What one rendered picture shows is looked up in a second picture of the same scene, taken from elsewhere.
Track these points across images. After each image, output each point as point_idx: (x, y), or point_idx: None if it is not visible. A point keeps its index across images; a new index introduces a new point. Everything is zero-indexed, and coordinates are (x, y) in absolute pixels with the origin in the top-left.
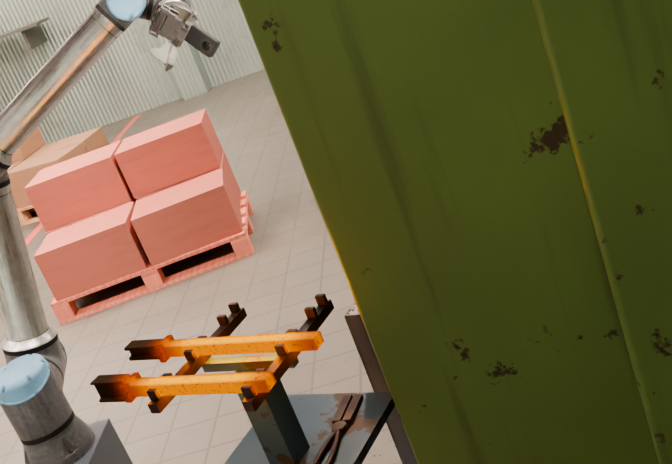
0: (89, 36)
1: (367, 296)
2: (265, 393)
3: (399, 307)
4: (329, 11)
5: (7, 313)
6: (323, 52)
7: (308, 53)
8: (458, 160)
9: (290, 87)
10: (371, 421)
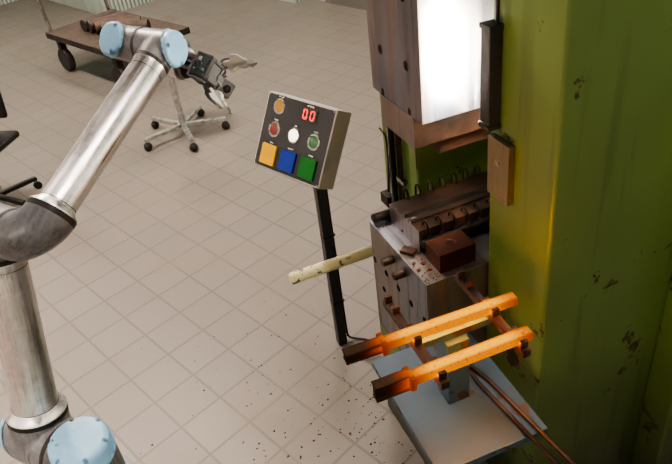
0: (148, 83)
1: (558, 258)
2: None
3: (574, 260)
4: (616, 72)
5: (31, 388)
6: (602, 98)
7: (593, 99)
8: (642, 160)
9: (573, 123)
10: None
